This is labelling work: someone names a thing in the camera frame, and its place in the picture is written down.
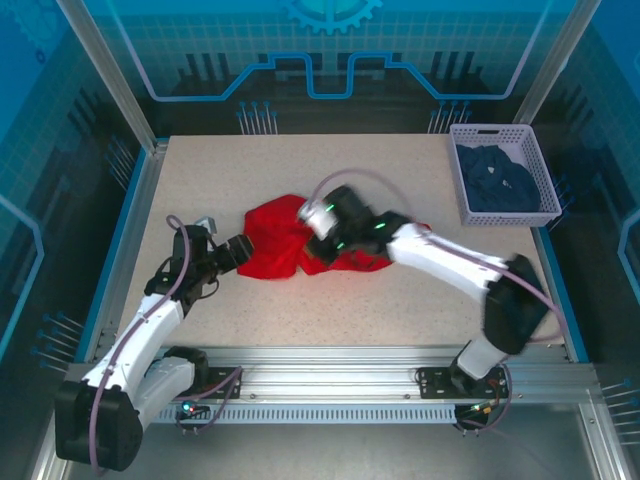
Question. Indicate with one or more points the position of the red t-shirt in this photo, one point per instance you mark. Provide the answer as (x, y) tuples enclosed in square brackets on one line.
[(270, 240)]

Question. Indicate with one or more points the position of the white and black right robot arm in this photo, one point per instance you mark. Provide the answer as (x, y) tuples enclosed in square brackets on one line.
[(440, 255)]

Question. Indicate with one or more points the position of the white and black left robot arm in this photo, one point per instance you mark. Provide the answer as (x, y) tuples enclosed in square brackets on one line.
[(150, 330)]

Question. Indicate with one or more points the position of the aluminium table side beam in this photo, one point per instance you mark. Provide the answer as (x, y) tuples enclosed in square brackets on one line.
[(125, 250)]

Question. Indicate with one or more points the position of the navy blue garment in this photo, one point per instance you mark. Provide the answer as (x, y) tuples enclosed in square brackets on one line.
[(500, 185)]

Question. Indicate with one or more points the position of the small circuit board with LED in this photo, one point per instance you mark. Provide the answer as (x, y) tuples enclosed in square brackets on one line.
[(190, 409), (480, 409)]

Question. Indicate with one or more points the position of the white perforated plastic basket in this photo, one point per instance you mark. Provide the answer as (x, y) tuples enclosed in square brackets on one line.
[(542, 170)]

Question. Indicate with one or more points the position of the blue table edge trim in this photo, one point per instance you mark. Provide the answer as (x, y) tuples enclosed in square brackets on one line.
[(560, 295)]

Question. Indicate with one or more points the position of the aluminium mounting rail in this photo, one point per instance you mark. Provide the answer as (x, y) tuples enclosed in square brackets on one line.
[(330, 372)]

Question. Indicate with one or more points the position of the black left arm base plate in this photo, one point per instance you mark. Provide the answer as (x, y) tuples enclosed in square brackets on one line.
[(225, 382)]

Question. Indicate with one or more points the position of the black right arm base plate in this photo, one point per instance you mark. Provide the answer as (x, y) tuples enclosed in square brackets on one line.
[(432, 382)]

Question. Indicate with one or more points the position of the aluminium frame post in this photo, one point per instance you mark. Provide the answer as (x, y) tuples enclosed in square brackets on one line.
[(110, 75), (555, 60)]

